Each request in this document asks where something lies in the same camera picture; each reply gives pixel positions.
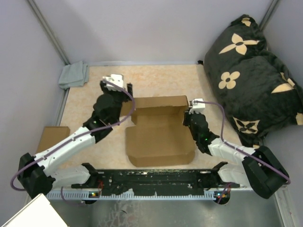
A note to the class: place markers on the grey folded cloth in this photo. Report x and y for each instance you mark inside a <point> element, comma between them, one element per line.
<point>74,75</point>

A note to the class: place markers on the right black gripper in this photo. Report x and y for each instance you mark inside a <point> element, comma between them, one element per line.
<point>187,116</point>

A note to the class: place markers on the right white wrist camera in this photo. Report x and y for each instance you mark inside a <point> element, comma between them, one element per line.
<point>196,106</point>

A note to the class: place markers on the brown cardboard box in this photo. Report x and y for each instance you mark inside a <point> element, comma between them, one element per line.
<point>158,136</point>

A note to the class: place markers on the small folded cardboard box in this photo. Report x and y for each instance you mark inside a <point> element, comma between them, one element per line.
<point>51,136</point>

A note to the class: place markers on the black floral pillow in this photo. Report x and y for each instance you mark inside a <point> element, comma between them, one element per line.
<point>253,85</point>

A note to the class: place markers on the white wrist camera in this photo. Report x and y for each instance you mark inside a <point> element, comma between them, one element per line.
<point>196,106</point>
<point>114,81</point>

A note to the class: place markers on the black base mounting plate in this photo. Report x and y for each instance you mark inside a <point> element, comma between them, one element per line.
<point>161,182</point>

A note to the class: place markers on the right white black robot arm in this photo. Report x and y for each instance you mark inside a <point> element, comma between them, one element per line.
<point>257,168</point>

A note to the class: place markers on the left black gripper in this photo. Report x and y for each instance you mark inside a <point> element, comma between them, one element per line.
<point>127,98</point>

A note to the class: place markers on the aluminium frame rail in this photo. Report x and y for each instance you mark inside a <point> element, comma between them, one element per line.
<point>218,195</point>

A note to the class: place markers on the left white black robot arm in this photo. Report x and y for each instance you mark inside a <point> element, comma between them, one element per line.
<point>68,144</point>

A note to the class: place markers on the white board corner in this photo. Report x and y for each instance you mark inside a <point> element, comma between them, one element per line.
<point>37,213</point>

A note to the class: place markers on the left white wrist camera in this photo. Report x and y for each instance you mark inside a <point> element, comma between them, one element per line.
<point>114,81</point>

